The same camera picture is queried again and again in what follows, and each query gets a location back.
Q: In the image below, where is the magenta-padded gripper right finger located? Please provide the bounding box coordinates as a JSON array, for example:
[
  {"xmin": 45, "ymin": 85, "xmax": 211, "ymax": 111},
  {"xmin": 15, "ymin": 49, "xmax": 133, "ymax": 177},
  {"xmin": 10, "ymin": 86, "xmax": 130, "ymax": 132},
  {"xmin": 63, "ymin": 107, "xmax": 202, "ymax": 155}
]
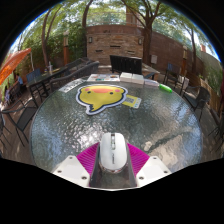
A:
[{"xmin": 127, "ymin": 142, "xmax": 173, "ymax": 189}]

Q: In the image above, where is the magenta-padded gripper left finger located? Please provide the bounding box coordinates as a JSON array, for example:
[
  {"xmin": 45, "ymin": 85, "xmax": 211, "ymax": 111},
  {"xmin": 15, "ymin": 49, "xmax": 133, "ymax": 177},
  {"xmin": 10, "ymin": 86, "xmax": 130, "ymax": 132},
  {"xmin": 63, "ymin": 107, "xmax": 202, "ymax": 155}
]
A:
[{"xmin": 51, "ymin": 142, "xmax": 101, "ymax": 189}]

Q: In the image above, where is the white computer mouse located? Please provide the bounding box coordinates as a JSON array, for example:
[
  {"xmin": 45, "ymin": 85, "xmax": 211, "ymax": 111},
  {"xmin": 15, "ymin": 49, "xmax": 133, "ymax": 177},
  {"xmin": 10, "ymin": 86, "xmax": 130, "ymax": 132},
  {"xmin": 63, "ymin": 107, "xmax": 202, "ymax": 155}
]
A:
[{"xmin": 98, "ymin": 132, "xmax": 129, "ymax": 174}]

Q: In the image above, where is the yellow duck mouse pad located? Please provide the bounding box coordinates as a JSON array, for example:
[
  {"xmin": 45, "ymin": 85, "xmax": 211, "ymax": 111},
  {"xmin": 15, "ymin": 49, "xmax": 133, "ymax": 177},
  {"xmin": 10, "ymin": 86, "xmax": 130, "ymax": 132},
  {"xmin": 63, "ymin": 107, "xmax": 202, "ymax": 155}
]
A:
[{"xmin": 75, "ymin": 84, "xmax": 129, "ymax": 116}]

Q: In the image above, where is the black metal mesh chair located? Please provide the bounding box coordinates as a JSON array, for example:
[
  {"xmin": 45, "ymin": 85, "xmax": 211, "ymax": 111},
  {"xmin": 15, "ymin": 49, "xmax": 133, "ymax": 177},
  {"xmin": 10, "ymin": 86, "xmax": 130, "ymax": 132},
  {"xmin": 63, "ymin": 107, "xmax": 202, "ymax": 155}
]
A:
[
  {"xmin": 0, "ymin": 105, "xmax": 38, "ymax": 148},
  {"xmin": 183, "ymin": 86, "xmax": 212, "ymax": 122},
  {"xmin": 163, "ymin": 63, "xmax": 188, "ymax": 92}
]

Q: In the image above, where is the yellow card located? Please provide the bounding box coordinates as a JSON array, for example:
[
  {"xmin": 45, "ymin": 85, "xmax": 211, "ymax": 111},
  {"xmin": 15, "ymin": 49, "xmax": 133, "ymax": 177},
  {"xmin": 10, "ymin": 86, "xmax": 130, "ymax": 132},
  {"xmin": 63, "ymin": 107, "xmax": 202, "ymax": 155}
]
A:
[{"xmin": 121, "ymin": 94, "xmax": 142, "ymax": 110}]

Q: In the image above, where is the green plastic tube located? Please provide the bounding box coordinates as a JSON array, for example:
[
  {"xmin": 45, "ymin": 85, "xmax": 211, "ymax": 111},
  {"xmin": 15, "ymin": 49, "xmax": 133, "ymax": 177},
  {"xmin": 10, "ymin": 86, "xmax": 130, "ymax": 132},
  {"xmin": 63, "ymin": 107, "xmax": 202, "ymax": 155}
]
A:
[{"xmin": 158, "ymin": 83, "xmax": 174, "ymax": 94}]

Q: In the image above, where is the white license plate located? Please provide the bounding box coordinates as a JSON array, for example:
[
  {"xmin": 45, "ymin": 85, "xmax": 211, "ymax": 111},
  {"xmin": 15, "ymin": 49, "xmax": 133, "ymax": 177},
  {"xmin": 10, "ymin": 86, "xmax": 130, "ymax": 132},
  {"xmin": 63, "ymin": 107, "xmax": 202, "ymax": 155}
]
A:
[{"xmin": 59, "ymin": 78, "xmax": 87, "ymax": 94}]

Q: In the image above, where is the open white book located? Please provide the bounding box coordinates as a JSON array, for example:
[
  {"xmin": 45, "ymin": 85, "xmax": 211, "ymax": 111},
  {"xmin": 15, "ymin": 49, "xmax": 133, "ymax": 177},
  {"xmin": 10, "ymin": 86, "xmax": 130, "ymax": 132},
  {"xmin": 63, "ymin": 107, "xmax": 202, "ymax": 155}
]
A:
[{"xmin": 119, "ymin": 72, "xmax": 145, "ymax": 85}]

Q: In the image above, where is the round dark glass side table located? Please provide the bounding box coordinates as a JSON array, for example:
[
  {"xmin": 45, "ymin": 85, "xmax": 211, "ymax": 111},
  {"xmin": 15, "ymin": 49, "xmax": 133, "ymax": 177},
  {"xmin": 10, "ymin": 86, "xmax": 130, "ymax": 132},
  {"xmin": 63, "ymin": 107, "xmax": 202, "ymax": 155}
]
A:
[{"xmin": 28, "ymin": 66, "xmax": 71, "ymax": 103}]

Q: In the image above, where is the dark wicker armchair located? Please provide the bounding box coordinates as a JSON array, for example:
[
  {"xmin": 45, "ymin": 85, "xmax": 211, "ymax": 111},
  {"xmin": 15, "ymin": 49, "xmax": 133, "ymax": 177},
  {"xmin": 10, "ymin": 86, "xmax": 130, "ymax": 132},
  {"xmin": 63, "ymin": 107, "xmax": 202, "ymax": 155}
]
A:
[
  {"xmin": 64, "ymin": 57, "xmax": 96, "ymax": 72},
  {"xmin": 49, "ymin": 60, "xmax": 100, "ymax": 92}
]

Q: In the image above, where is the person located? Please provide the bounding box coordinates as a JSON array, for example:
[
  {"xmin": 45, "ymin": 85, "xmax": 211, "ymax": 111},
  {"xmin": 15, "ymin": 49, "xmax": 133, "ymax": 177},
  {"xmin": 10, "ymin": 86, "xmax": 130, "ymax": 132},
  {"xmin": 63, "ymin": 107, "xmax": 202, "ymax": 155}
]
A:
[
  {"xmin": 15, "ymin": 74, "xmax": 25, "ymax": 88},
  {"xmin": 3, "ymin": 86, "xmax": 12, "ymax": 106}
]

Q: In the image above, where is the blue patio chair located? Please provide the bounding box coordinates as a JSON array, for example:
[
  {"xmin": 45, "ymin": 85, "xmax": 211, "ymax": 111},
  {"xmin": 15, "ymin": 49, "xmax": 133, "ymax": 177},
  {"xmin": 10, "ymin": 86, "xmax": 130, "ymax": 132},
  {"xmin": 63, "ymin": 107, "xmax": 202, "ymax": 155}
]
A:
[{"xmin": 25, "ymin": 68, "xmax": 42, "ymax": 84}]

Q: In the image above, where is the black slatted bench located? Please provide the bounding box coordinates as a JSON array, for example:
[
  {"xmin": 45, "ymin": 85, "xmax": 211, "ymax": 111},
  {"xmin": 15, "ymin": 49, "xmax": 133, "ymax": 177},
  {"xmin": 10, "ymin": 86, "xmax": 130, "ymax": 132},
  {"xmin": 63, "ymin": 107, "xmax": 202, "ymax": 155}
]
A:
[{"xmin": 109, "ymin": 54, "xmax": 144, "ymax": 76}]

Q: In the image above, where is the orange patio umbrella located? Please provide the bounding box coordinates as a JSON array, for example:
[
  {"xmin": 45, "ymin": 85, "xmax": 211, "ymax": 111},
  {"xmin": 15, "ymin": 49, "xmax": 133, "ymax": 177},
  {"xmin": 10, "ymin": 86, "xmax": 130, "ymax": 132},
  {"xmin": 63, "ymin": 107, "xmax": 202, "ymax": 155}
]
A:
[{"xmin": 0, "ymin": 47, "xmax": 33, "ymax": 86}]

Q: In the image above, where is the wooden lamp post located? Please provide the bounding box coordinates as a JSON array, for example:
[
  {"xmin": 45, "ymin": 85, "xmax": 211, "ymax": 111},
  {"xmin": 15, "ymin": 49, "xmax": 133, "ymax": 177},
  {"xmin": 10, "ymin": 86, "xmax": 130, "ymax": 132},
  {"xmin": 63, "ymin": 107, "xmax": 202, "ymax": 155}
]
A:
[
  {"xmin": 182, "ymin": 44, "xmax": 189, "ymax": 76},
  {"xmin": 62, "ymin": 29, "xmax": 70, "ymax": 66}
]

